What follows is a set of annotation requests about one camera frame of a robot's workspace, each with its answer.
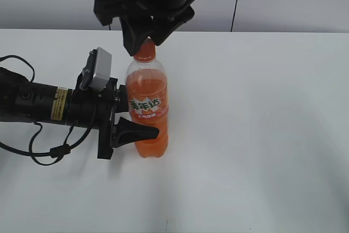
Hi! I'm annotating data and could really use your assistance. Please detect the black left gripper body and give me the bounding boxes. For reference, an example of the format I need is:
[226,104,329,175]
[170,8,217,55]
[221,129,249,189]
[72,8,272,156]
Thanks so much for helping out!
[67,77,118,159]

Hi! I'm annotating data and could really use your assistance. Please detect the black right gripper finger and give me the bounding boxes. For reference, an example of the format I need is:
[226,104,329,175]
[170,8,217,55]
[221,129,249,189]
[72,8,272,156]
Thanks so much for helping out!
[119,15,153,55]
[151,6,195,46]

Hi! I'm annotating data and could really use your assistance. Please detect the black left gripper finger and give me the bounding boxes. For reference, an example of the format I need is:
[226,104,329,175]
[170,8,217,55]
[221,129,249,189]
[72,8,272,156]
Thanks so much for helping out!
[112,117,159,148]
[116,85,129,113]

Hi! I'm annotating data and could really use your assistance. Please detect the orange bottle cap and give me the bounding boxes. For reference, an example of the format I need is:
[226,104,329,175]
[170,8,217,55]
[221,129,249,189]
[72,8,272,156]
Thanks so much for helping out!
[134,38,156,63]

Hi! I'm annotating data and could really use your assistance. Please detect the orange Mirinda soda bottle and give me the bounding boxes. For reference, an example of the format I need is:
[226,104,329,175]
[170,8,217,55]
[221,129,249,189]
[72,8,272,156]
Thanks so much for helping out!
[125,55,169,158]

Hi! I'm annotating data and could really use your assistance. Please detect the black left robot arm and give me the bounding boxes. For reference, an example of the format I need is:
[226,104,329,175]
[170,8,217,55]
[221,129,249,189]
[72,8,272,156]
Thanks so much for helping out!
[1,68,159,161]

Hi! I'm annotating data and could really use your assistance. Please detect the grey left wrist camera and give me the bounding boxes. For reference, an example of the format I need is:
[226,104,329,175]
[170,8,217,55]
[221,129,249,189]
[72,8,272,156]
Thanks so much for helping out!
[80,47,112,91]

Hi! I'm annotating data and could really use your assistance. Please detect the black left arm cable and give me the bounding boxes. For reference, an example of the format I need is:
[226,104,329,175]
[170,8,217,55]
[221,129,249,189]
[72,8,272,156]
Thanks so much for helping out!
[0,55,96,166]

